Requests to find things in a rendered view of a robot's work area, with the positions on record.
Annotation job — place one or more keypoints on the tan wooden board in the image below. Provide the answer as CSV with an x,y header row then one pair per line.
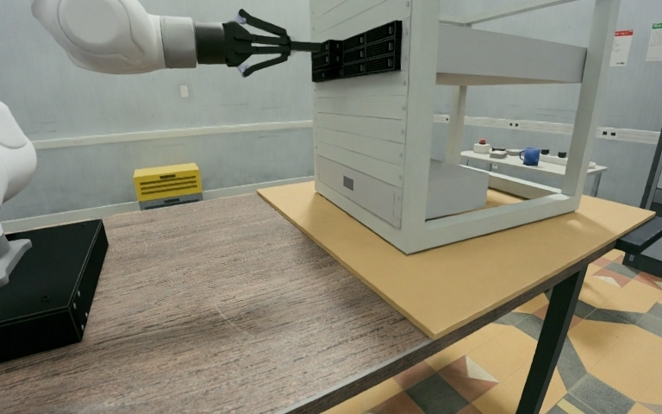
x,y
442,288

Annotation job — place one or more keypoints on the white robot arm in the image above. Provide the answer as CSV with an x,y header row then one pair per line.
x,y
107,36

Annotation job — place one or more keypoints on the white server rack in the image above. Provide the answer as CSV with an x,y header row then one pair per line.
x,y
372,154

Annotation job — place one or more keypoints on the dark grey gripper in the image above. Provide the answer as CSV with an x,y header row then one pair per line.
x,y
228,43

